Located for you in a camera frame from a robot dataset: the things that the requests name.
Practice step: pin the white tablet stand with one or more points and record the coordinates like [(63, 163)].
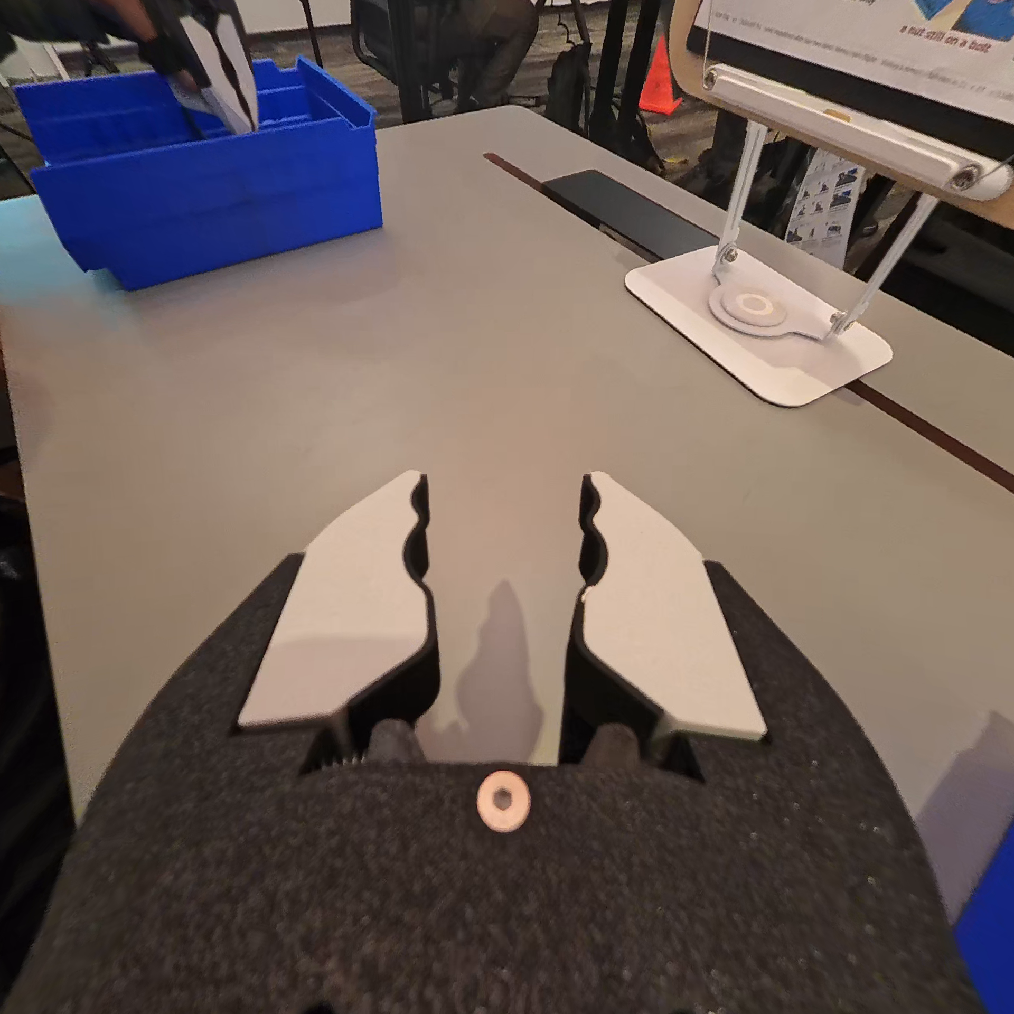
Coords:
[(792, 364)]

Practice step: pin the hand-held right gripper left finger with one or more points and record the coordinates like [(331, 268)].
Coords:
[(341, 626)]

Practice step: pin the black flat tablet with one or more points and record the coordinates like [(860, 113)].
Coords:
[(626, 210)]

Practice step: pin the blue plastic bin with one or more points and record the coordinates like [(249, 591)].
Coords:
[(990, 935), (198, 206)]

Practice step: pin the person's left forearm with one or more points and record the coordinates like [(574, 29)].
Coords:
[(47, 16)]

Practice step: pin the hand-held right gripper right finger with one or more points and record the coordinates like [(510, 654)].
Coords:
[(665, 634)]

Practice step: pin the orange traffic cone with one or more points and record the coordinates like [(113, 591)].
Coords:
[(661, 79)]

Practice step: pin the black backpack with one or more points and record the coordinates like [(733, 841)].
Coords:
[(570, 83)]

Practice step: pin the printed instruction sheet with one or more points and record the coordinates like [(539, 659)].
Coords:
[(824, 206)]

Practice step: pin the person's left hand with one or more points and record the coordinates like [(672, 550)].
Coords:
[(127, 12)]

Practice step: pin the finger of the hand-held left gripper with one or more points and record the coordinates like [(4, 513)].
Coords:
[(239, 63), (207, 95)]

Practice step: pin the black office chair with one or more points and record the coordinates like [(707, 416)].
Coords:
[(396, 47)]

